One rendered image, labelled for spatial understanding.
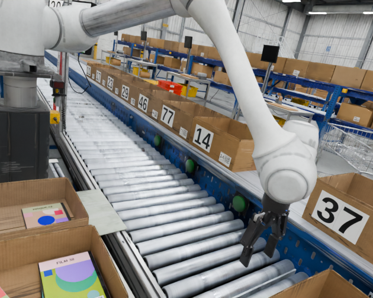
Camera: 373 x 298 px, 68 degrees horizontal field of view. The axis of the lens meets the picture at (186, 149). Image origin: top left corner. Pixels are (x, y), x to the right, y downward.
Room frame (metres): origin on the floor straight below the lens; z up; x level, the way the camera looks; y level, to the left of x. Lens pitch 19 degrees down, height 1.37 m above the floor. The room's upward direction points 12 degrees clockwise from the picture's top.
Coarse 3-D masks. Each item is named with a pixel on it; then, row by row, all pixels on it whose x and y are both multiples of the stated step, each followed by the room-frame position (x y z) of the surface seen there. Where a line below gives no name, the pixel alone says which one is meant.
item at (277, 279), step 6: (294, 270) 0.79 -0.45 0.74; (282, 276) 0.75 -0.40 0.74; (288, 276) 0.78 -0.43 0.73; (270, 282) 0.72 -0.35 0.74; (276, 282) 0.74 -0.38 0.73; (252, 288) 0.67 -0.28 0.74; (258, 288) 0.68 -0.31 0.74; (264, 288) 0.70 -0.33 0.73; (240, 294) 0.64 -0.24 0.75; (246, 294) 0.65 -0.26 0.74
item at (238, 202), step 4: (236, 196) 1.08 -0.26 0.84; (240, 196) 1.07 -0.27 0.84; (236, 200) 1.07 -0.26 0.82; (240, 200) 1.06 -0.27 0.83; (244, 200) 1.05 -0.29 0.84; (236, 204) 1.07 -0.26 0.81; (240, 204) 1.05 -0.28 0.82; (244, 204) 1.04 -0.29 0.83; (236, 208) 1.06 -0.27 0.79; (240, 208) 1.05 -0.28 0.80; (244, 208) 1.04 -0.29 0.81
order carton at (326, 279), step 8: (320, 272) 0.59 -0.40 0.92; (328, 272) 0.60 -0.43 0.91; (304, 280) 0.54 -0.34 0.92; (312, 280) 0.56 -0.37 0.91; (320, 280) 0.59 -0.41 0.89; (328, 280) 0.60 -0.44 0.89; (336, 280) 0.59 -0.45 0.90; (344, 280) 0.58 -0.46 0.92; (288, 288) 0.51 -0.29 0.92; (296, 288) 0.53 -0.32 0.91; (304, 288) 0.55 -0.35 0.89; (312, 288) 0.57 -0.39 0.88; (320, 288) 0.60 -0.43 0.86; (328, 288) 0.60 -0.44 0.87; (336, 288) 0.58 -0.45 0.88; (344, 288) 0.57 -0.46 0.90; (352, 288) 0.56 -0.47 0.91; (272, 296) 0.47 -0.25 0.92; (280, 296) 0.49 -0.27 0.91; (288, 296) 0.51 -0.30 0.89; (296, 296) 0.54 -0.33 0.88; (304, 296) 0.56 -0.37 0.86; (312, 296) 0.59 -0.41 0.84; (320, 296) 0.60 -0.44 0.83; (328, 296) 0.59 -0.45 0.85; (336, 296) 0.58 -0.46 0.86; (344, 296) 0.57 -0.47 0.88; (352, 296) 0.55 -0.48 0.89; (360, 296) 0.54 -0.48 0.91; (368, 296) 0.53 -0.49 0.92
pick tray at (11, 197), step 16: (0, 192) 0.79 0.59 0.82; (16, 192) 0.82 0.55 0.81; (32, 192) 0.85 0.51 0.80; (48, 192) 0.89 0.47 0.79; (64, 192) 0.92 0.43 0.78; (0, 208) 0.78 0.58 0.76; (16, 208) 0.80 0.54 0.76; (80, 208) 0.78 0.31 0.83; (0, 224) 0.71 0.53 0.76; (16, 224) 0.72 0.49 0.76; (64, 224) 0.66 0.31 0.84; (80, 224) 0.69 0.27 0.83; (0, 240) 0.57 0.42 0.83
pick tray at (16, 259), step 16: (16, 240) 0.56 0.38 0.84; (32, 240) 0.59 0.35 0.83; (48, 240) 0.61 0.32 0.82; (64, 240) 0.63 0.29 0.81; (80, 240) 0.66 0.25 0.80; (96, 240) 0.65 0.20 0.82; (0, 256) 0.54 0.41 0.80; (16, 256) 0.56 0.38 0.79; (32, 256) 0.59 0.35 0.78; (48, 256) 0.61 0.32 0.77; (64, 256) 0.63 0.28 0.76; (96, 256) 0.64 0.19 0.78; (0, 272) 0.54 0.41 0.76; (16, 272) 0.55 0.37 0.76; (32, 272) 0.56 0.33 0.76; (112, 272) 0.54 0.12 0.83; (16, 288) 0.50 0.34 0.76; (32, 288) 0.51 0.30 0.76; (112, 288) 0.53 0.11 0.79
